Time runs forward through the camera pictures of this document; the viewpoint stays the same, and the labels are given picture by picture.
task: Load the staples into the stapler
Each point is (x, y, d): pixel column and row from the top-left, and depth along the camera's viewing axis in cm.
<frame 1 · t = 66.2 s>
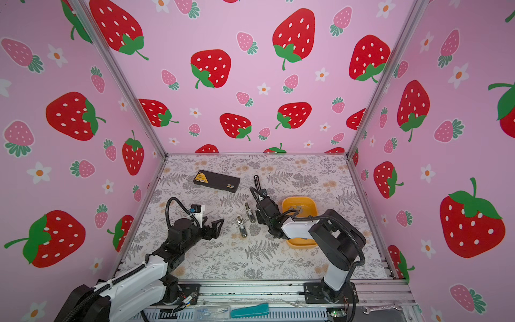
left hand: (214, 218, 85), fingers open
right hand: (261, 206, 93), fingers closed
black stapler: (257, 182, 109), point 2 cm above the table
black tool case: (226, 182, 107), point 3 cm above the table

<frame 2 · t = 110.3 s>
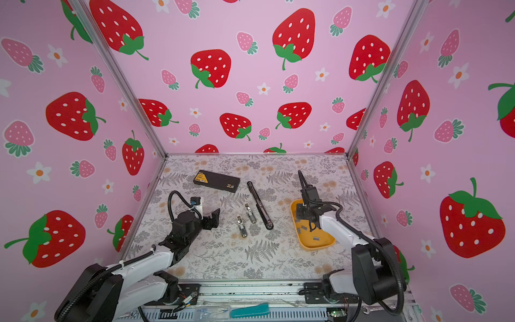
left hand: (209, 208, 87), fingers open
right hand: (302, 208, 90), fingers closed
black stapler: (261, 210, 97), point 2 cm above the table
the other named things where they were.

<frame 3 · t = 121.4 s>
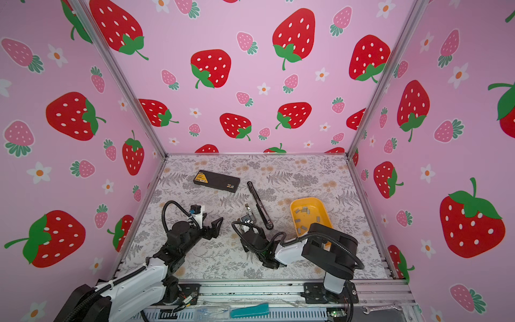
left hand: (213, 216, 84), fingers open
right hand: (242, 231, 87), fingers open
the named things where they were.

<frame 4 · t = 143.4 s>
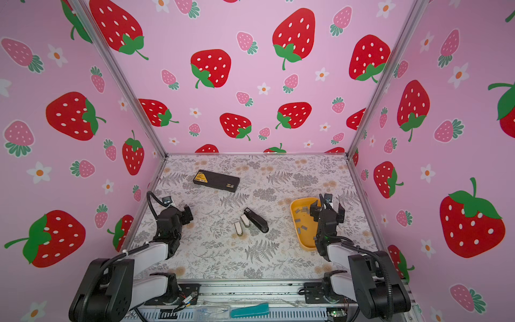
left hand: (177, 207, 89), fingers open
right hand: (329, 202, 87), fingers open
black stapler: (257, 220, 91), point 4 cm above the table
the other named things where they were.

